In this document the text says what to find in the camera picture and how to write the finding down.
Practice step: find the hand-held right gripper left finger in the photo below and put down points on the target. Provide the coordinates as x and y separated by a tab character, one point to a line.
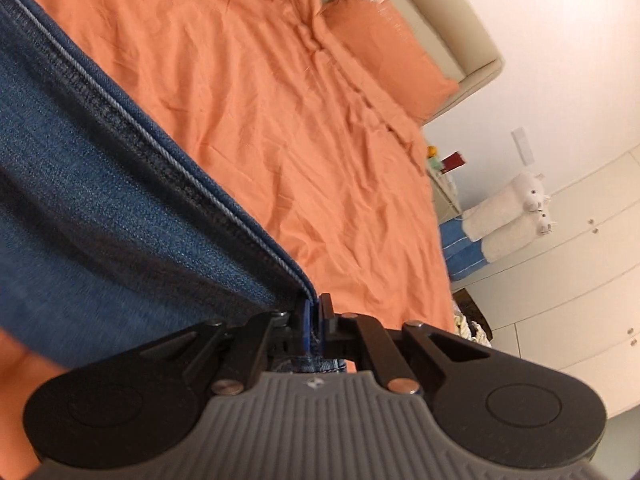
304	329

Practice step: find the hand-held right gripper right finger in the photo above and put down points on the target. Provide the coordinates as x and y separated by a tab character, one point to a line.
327	332

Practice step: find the blue denim pants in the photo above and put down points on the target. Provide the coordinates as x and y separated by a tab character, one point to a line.
100	210

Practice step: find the dark laundry basket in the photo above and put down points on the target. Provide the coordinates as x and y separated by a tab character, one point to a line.
470	322

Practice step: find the blue striped storage box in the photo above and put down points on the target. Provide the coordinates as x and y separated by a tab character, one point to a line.
462	255

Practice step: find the white nightstand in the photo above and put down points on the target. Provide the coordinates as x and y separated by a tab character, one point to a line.
443	200

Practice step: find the orange bed sheet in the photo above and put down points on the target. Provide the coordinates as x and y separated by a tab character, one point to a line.
275	135

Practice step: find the small yellow item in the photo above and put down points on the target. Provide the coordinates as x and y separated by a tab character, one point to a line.
432	152

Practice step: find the white plush toy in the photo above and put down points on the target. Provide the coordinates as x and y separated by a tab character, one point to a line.
500	205
515	240

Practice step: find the red box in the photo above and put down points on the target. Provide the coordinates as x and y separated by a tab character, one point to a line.
454	162

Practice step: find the white wardrobe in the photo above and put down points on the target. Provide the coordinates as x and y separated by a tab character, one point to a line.
575	285

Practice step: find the orange pillow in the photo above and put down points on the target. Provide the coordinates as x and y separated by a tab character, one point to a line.
385	45

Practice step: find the beige padded headboard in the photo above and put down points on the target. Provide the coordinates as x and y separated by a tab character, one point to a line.
450	20

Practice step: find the white wall switch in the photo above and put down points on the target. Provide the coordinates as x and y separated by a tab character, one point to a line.
523	146

